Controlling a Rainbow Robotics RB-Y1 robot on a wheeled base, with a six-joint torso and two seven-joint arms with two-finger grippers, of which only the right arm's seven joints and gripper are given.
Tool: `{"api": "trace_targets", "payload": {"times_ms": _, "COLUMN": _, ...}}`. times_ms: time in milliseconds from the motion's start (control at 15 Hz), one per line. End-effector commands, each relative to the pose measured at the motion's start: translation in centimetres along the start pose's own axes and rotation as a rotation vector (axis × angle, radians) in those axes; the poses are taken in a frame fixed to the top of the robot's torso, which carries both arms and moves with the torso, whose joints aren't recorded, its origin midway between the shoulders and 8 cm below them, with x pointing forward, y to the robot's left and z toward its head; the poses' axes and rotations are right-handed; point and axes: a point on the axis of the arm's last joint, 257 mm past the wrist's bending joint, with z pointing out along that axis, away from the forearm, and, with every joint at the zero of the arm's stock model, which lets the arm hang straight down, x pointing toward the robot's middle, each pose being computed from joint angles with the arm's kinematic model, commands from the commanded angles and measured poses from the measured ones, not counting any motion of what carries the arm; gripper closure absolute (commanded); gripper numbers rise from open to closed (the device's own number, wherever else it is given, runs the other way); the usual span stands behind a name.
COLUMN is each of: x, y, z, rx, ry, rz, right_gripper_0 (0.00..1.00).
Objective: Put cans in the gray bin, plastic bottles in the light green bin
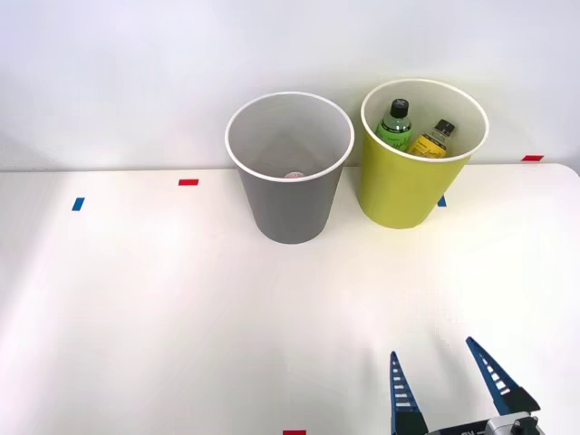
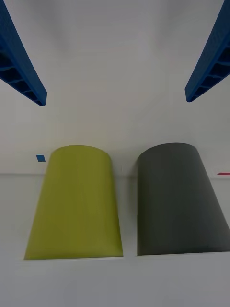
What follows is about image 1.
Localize grey plastic waste bin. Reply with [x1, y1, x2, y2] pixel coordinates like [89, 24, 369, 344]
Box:
[224, 92, 355, 246]

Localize yellow plastic bottle black cap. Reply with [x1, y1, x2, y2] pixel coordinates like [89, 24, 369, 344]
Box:
[406, 119, 457, 161]

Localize green plastic bottle black cap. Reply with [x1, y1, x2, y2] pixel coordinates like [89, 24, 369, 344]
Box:
[375, 98, 414, 153]

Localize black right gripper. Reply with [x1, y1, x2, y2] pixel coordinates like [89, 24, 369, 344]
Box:
[388, 335, 542, 435]

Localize yellow-green plastic waste bin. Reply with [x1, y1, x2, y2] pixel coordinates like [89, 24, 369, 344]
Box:
[360, 79, 490, 231]

